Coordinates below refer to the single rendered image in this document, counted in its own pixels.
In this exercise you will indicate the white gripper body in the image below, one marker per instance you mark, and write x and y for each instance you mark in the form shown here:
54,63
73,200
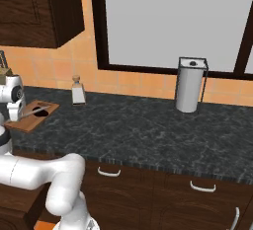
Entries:
16,110

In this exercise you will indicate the small bottle with cork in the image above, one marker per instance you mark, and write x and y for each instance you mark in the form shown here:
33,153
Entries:
78,94

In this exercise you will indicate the dark wood cupboard door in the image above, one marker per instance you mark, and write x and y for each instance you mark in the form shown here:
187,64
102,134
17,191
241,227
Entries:
125,201
197,211

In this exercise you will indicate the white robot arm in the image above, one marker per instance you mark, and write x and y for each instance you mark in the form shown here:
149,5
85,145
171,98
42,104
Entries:
33,172

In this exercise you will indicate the grey knife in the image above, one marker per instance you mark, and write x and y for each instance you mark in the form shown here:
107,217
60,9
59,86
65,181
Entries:
33,112

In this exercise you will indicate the brown wooden cutting board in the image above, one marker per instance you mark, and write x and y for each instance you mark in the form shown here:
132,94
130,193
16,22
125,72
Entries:
30,124

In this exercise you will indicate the dark wood base cabinet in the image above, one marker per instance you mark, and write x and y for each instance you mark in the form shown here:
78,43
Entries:
16,209

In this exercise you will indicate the dark wood wall cupboard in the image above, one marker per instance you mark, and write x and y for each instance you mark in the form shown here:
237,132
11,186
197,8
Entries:
33,10

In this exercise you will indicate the dark framed window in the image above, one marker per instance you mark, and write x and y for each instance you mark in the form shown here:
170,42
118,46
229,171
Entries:
178,20

